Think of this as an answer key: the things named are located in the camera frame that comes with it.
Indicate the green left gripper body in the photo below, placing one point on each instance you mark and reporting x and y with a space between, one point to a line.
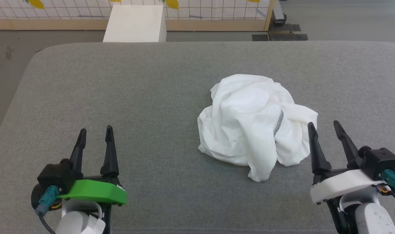
93 192

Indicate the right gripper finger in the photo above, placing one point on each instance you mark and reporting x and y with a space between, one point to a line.
317 152
347 144

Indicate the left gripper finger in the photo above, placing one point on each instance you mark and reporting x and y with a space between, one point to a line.
78 152
110 156

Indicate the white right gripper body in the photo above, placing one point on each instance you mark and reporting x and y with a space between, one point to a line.
340 185

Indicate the white t-shirt garment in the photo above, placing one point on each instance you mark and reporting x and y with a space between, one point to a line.
246 123

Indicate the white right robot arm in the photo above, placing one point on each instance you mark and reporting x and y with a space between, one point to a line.
373 217

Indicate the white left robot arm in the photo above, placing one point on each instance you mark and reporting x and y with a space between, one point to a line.
77 222

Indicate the dark floor plate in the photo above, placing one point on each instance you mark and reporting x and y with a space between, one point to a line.
286 34

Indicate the white box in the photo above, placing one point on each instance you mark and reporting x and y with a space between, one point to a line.
135 22

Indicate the lemon print tile partition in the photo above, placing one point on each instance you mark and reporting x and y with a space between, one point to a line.
70 13

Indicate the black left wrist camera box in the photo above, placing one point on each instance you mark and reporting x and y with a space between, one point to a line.
56 174

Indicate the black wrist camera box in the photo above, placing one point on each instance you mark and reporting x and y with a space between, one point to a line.
56 174
379 161

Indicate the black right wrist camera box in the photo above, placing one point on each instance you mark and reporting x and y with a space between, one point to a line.
379 161

